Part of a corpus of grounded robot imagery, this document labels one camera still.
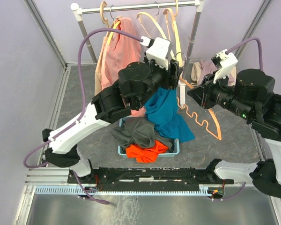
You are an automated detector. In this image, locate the orange t shirt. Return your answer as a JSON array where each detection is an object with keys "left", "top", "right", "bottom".
[{"left": 126, "top": 140, "right": 169, "bottom": 163}]

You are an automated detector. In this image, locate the pink t shirt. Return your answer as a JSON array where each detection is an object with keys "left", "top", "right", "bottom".
[{"left": 100, "top": 16, "right": 146, "bottom": 118}]

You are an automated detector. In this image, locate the metal clothes rack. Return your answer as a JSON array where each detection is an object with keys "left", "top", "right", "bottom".
[{"left": 70, "top": 0, "right": 204, "bottom": 105}]

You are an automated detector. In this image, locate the dark grey t shirt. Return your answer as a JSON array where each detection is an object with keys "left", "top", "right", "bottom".
[{"left": 111, "top": 117, "right": 174, "bottom": 151}]

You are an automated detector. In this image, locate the yellow hanger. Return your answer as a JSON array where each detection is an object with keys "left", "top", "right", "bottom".
[{"left": 106, "top": 4, "right": 121, "bottom": 45}]

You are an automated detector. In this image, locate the white hanger of grey shirt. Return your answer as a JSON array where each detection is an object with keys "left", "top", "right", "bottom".
[{"left": 136, "top": 1, "right": 170, "bottom": 40}]

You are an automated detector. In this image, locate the beige plastic hanger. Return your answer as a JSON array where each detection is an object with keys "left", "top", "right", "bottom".
[{"left": 163, "top": 0, "right": 181, "bottom": 54}]

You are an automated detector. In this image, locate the mauve clothes pile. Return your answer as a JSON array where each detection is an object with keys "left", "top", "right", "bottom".
[{"left": 196, "top": 60, "right": 237, "bottom": 86}]

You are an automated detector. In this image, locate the orange hanger of blue shirt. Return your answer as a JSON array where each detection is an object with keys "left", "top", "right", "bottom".
[{"left": 174, "top": 52, "right": 223, "bottom": 141}]

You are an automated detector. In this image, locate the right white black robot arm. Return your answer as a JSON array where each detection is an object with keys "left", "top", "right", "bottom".
[{"left": 187, "top": 68, "right": 281, "bottom": 199}]

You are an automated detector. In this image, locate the light blue plastic basket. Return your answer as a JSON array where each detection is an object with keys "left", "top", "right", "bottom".
[{"left": 118, "top": 117, "right": 180, "bottom": 158}]

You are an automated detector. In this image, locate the beige t shirt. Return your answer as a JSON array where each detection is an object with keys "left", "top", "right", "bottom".
[{"left": 94, "top": 35, "right": 107, "bottom": 95}]

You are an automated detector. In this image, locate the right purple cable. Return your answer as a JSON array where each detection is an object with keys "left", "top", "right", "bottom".
[{"left": 221, "top": 37, "right": 265, "bottom": 201}]

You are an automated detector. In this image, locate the cream garment on floor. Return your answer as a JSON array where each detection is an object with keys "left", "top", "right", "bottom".
[{"left": 191, "top": 62, "right": 202, "bottom": 85}]

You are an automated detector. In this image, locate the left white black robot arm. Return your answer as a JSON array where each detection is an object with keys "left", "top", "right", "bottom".
[{"left": 42, "top": 60, "right": 183, "bottom": 183}]

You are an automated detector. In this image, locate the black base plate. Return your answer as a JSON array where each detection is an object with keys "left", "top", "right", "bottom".
[{"left": 80, "top": 159, "right": 234, "bottom": 191}]

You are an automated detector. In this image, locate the blue t shirt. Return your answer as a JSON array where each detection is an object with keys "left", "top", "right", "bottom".
[{"left": 145, "top": 88, "right": 195, "bottom": 143}]

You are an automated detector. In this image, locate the beige hanger of beige shirt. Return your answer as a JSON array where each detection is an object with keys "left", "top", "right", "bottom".
[{"left": 99, "top": 1, "right": 110, "bottom": 28}]

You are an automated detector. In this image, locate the light blue cable duct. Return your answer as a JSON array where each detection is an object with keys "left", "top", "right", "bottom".
[{"left": 35, "top": 185, "right": 211, "bottom": 197}]

